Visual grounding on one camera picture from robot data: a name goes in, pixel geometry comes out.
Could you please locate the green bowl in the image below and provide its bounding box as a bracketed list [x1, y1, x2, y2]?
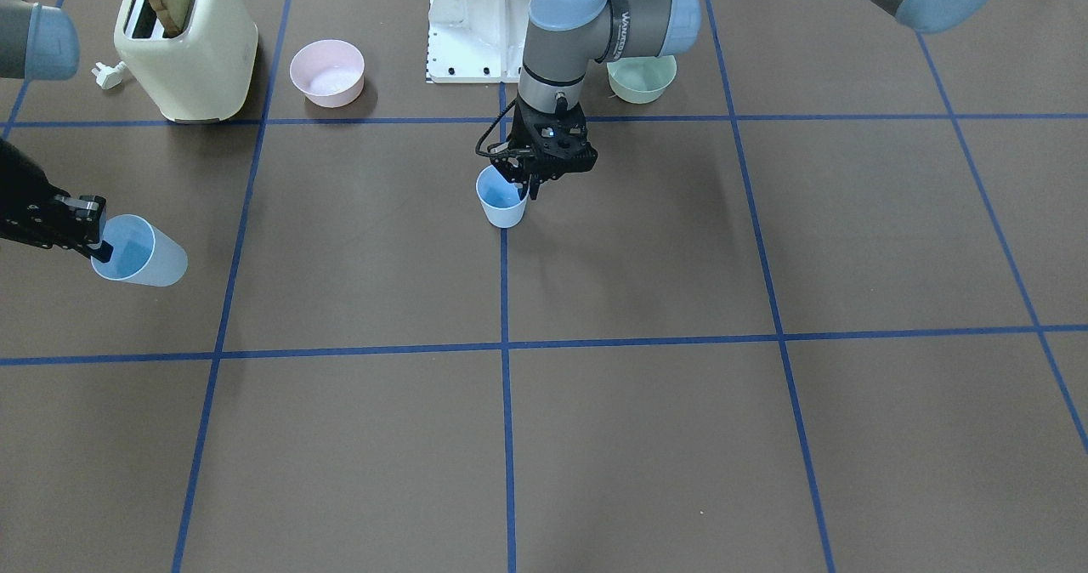
[605, 55, 677, 105]

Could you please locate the toaster white plug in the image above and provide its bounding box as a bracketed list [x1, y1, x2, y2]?
[92, 61, 128, 90]

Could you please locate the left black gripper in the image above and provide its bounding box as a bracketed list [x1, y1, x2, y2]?
[493, 101, 598, 201]

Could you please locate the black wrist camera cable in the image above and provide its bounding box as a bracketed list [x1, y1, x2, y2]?
[474, 105, 521, 166]

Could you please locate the pink bowl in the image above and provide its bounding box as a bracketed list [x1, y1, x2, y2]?
[289, 39, 366, 108]

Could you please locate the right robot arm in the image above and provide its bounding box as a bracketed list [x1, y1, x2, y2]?
[1, 0, 113, 264]

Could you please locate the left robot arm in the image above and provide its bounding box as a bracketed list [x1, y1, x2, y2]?
[477, 0, 988, 200]

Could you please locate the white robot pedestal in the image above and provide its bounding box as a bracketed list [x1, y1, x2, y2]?
[425, 0, 530, 84]

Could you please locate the light blue cup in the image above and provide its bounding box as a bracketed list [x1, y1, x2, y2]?
[475, 165, 529, 229]
[90, 215, 188, 287]

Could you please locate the cream toaster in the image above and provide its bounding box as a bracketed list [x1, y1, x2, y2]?
[113, 0, 259, 124]

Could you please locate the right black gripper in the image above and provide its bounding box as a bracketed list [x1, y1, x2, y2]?
[1, 139, 114, 264]

